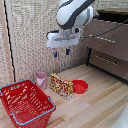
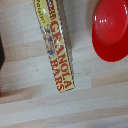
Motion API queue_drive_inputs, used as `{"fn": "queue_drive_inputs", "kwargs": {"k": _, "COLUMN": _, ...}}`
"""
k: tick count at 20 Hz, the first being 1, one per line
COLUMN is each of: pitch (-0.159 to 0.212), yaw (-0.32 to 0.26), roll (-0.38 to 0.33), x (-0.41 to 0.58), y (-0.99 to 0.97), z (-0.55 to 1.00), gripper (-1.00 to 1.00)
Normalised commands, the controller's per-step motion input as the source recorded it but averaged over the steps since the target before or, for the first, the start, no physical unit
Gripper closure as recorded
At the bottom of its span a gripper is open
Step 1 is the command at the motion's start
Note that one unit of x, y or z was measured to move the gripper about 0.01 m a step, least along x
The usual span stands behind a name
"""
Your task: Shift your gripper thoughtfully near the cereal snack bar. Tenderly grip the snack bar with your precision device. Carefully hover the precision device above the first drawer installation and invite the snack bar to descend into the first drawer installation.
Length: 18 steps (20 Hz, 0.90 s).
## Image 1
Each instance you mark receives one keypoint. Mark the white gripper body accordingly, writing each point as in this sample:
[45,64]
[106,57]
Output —
[62,39]

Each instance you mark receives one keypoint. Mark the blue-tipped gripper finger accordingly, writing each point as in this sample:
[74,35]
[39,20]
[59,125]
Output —
[68,51]
[55,52]

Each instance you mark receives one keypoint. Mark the colourful cereal snack bar box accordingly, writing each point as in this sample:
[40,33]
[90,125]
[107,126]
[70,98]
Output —
[61,86]

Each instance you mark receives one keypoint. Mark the brown drawer cabinet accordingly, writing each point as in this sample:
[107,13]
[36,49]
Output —
[108,43]

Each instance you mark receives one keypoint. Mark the pink plastic cup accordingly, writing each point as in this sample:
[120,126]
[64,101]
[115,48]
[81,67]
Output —
[41,80]

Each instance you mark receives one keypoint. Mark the red plastic bowl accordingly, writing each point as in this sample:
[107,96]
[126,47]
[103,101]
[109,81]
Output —
[79,86]

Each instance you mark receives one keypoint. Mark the red plastic shopping basket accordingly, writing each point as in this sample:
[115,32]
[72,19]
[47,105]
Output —
[26,103]

